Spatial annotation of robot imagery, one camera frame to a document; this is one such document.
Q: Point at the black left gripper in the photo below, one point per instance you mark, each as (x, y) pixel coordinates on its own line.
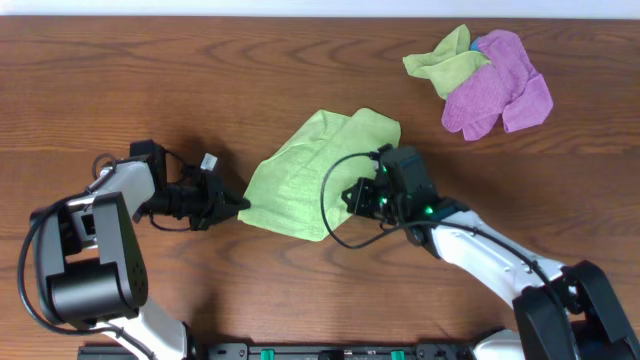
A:
(208, 201)

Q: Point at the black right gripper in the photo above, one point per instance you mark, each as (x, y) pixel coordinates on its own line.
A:
(363, 189)

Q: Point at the light green microfiber cloth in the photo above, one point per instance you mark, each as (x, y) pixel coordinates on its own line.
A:
(297, 191)

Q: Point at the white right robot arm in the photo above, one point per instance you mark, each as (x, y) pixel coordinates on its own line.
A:
(561, 311)

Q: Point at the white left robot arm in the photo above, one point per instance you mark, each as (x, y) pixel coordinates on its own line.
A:
(91, 275)

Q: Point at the olive green crumpled cloth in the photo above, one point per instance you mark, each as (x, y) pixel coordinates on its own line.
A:
(449, 65)

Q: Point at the purple crumpled cloth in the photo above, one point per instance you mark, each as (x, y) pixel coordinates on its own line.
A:
(509, 91)

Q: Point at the blue cloth under pile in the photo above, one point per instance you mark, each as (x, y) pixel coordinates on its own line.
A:
(474, 45)

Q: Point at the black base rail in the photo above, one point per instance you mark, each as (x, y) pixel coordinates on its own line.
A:
(421, 351)

